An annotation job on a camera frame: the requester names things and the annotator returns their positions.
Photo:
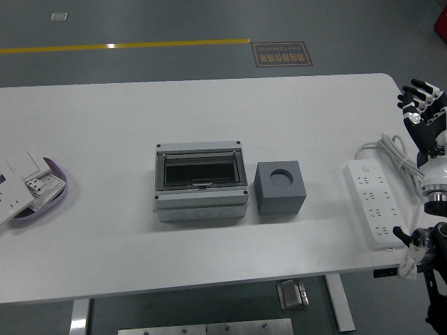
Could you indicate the purple tray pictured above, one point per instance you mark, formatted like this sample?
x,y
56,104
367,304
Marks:
x,y
57,200

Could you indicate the white power strip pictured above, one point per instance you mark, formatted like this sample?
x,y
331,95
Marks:
x,y
372,195

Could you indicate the white double switch panel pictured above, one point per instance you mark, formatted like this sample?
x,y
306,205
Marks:
x,y
26,164

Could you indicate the grey metal base plate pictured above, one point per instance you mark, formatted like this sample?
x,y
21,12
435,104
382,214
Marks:
x,y
206,328

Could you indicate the red object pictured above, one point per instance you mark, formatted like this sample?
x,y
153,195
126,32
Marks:
x,y
440,21

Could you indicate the white socket panel with holes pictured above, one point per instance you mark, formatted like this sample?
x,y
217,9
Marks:
x,y
52,186

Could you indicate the white table leg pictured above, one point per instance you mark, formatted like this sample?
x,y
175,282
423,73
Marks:
x,y
79,317
340,303

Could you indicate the large white switch plate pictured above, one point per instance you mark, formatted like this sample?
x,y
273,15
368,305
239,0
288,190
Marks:
x,y
10,199

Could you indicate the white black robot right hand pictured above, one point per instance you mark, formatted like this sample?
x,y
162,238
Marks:
x,y
424,132

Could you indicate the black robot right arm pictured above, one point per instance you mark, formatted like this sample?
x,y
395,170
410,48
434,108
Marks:
x,y
436,244

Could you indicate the silver metal floor box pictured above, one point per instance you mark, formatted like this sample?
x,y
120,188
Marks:
x,y
291,296

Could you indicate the small white socket module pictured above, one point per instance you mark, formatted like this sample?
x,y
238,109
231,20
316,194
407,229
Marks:
x,y
35,185

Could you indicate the black under-table control box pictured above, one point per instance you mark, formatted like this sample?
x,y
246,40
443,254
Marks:
x,y
386,273

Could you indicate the grey cube with round hole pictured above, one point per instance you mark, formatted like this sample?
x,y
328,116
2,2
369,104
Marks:
x,y
279,202

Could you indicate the small silver floor plate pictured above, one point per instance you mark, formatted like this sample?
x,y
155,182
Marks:
x,y
58,16

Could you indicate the grey junction box with lid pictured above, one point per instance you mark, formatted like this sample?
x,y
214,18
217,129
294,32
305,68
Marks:
x,y
200,207

